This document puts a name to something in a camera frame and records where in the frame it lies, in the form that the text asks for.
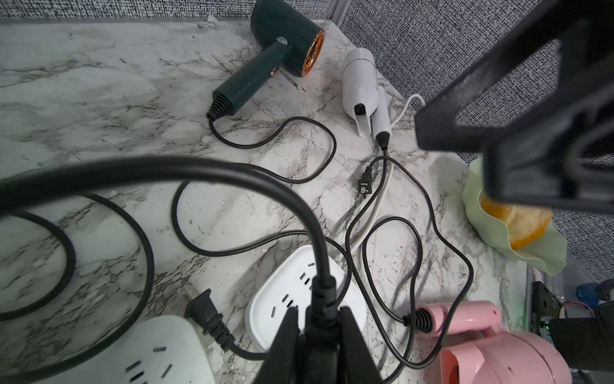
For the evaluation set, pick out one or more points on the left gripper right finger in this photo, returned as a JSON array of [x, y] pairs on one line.
[[355, 363]]

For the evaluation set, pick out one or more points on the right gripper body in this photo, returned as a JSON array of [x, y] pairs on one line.
[[548, 157]]

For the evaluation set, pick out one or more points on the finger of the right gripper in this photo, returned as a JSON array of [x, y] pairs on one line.
[[435, 124]]

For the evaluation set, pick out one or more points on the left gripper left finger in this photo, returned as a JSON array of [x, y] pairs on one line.
[[279, 364]]

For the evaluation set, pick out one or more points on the orange bread slice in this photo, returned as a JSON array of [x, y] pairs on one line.
[[525, 224]]

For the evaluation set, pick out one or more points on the right white power strip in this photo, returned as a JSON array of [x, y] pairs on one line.
[[289, 286]]

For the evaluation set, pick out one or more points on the white power strip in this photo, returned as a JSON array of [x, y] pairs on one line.
[[289, 286], [165, 349]]

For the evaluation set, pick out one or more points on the green wavy plate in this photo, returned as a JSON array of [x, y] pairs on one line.
[[548, 254]]

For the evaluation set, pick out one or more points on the left white power strip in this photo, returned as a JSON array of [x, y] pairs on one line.
[[165, 349]]

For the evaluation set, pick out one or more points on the pink dryer front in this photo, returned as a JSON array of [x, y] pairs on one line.
[[498, 356]]

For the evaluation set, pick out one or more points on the white folded hair dryer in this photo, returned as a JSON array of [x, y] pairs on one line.
[[363, 99]]

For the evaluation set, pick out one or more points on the green dryer copper nozzle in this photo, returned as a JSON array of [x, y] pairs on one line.
[[288, 39]]

